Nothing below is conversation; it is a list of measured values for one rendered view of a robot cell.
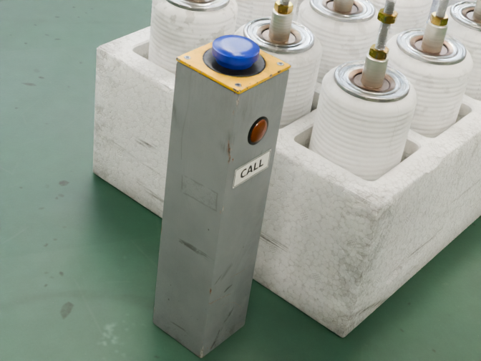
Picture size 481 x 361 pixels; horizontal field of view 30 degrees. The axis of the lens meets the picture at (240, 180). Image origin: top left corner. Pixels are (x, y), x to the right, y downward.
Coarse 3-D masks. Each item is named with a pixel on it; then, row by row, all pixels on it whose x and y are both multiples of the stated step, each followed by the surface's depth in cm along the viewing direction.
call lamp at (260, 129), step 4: (260, 120) 76; (264, 120) 77; (256, 124) 76; (260, 124) 76; (264, 124) 77; (256, 128) 76; (260, 128) 76; (264, 128) 77; (252, 132) 76; (256, 132) 76; (260, 132) 77; (264, 132) 77; (252, 136) 76; (256, 136) 77; (260, 136) 77; (252, 140) 77; (256, 140) 77
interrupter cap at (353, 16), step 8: (312, 0) 102; (320, 0) 102; (328, 0) 103; (360, 0) 104; (368, 0) 104; (312, 8) 101; (320, 8) 101; (328, 8) 101; (352, 8) 102; (360, 8) 102; (368, 8) 102; (328, 16) 99; (336, 16) 99; (344, 16) 100; (352, 16) 100; (360, 16) 100; (368, 16) 100
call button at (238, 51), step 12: (228, 36) 76; (240, 36) 76; (216, 48) 74; (228, 48) 74; (240, 48) 74; (252, 48) 75; (216, 60) 75; (228, 60) 73; (240, 60) 73; (252, 60) 74
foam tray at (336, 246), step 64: (128, 64) 100; (128, 128) 104; (448, 128) 97; (128, 192) 109; (320, 192) 88; (384, 192) 86; (448, 192) 99; (256, 256) 99; (320, 256) 92; (384, 256) 93; (320, 320) 96
